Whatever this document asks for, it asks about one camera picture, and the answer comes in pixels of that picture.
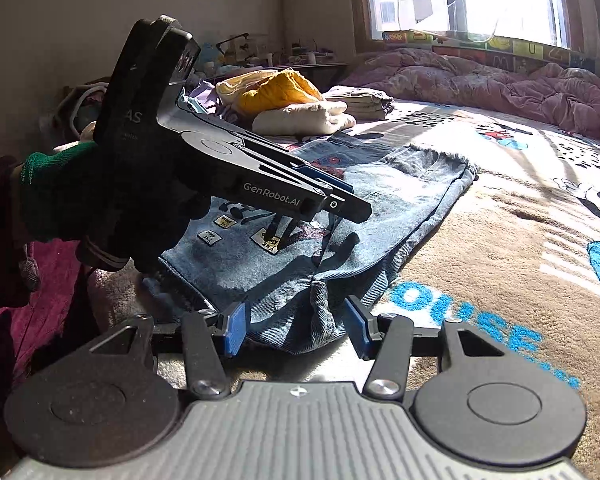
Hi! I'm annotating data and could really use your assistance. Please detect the blue denim jeans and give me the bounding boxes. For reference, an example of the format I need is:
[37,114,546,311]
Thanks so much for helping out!
[143,133,478,354]

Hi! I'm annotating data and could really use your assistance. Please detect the black gloved left hand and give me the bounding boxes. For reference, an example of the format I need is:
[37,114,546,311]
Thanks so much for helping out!
[18,142,211,272]

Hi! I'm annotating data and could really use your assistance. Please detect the cluttered side desk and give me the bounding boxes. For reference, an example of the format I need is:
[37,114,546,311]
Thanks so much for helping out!
[194,32,348,91]

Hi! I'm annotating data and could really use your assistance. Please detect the yellow folded garment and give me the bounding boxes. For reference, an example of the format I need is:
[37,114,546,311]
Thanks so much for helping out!
[215,68,323,118]

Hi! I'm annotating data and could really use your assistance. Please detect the Mickey Mouse plush blanket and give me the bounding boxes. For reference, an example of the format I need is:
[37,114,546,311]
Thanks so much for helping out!
[86,96,600,480]

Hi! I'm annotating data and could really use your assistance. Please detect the white folded garment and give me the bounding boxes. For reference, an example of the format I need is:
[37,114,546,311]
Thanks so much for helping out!
[252,101,356,136]

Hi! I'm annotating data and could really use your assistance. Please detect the grey folded garment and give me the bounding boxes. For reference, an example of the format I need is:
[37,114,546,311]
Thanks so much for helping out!
[323,86,394,122]

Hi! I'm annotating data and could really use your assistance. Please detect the purple crumpled quilt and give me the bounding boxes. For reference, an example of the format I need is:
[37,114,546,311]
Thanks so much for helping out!
[341,48,600,140]

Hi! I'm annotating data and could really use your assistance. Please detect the colourful alphabet foam mat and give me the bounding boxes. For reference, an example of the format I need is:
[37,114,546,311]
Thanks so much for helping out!
[382,30,600,77]

